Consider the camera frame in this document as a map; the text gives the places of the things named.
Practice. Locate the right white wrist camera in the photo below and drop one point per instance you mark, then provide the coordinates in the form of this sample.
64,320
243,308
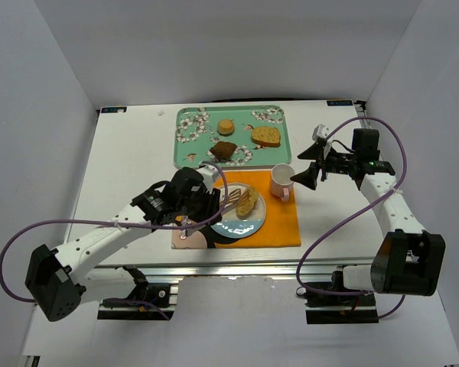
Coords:
321,137

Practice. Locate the narrow seeded bread slice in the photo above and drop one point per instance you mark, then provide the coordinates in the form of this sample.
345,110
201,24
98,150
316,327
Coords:
247,202

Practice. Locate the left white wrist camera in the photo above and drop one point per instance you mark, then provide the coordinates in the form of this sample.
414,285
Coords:
210,174

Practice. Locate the blue table label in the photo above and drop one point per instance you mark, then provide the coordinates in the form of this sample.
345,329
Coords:
113,109
339,102

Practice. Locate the right blue table label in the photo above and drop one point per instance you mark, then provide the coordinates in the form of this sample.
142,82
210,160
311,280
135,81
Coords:
339,102

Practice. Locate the teal floral tray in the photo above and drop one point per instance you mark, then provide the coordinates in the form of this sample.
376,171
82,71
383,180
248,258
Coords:
196,133

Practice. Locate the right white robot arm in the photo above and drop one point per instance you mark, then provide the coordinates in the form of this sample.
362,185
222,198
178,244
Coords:
409,259

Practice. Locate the round bread bun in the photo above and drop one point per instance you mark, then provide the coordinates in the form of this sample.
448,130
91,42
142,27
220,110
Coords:
225,127

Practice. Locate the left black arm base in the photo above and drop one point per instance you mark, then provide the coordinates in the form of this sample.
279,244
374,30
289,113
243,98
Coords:
147,301

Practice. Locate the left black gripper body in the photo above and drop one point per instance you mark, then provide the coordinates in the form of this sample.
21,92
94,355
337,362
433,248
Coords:
211,204

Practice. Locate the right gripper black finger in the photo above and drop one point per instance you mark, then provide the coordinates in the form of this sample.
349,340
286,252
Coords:
316,151
309,177

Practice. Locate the left blue table label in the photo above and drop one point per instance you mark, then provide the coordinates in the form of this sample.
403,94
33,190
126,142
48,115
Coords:
113,109

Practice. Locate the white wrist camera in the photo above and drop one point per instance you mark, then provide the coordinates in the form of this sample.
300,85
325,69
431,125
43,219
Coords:
321,137
210,174

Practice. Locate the metal serving tongs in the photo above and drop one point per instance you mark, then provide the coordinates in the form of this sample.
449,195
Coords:
231,200

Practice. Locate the orange cartoon placemat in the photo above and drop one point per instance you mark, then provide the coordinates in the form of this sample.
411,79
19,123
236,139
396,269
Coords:
280,228

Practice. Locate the silver spoon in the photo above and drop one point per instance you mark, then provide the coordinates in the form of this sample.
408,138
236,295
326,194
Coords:
183,233

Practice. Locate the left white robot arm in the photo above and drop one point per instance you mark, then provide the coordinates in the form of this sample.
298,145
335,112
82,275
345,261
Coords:
62,278

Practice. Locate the pink white mug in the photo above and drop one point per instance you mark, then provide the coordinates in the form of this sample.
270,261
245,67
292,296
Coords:
281,184

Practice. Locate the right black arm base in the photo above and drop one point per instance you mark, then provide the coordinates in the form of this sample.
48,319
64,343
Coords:
328,302

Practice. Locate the large seeded bread slice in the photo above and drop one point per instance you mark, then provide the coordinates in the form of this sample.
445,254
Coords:
266,136

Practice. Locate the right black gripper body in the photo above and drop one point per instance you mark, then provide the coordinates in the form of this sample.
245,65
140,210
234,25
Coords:
322,164

